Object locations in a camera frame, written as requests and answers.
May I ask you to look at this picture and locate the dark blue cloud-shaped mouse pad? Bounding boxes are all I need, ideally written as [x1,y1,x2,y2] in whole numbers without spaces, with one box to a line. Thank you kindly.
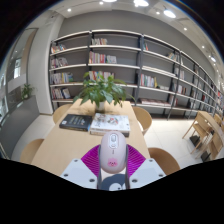
[100,172,127,192]

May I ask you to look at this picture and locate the white illustrated book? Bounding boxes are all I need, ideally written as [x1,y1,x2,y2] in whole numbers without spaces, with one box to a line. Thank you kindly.
[89,112,132,138]

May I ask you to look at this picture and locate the round-backed wooden chair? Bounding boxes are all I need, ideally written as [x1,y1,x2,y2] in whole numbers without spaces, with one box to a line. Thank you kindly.
[147,147,182,177]
[132,105,154,136]
[19,138,45,165]
[52,103,73,125]

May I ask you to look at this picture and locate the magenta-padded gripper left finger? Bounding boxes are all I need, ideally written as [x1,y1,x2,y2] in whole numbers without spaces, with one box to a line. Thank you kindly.
[60,145,103,190]

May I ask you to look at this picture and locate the green potted plant white pot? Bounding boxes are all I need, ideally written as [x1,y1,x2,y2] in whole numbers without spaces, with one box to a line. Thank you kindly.
[72,71,136,113]

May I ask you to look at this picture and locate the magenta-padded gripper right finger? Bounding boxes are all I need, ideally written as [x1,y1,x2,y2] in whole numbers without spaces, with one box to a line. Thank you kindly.
[124,145,167,190]

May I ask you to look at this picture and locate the pale pink computer mouse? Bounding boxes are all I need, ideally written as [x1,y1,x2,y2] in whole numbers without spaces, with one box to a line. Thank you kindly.
[98,130,128,175]

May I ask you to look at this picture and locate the black book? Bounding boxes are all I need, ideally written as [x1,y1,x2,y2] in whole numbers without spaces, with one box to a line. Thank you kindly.
[58,113,94,133]

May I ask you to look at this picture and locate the round ceiling lights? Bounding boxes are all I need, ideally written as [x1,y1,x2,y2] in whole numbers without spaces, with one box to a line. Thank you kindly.
[65,0,218,64]

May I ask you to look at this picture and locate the large green floor plant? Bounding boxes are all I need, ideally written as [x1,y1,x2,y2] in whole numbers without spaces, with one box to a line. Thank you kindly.
[20,82,35,101]

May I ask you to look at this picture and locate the grey bookshelf unit with books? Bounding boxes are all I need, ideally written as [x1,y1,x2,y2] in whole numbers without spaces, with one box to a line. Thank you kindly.
[48,28,224,122]

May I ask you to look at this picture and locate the light wooden slatted chair group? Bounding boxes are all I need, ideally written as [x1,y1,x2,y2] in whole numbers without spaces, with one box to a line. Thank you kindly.
[181,110,224,164]

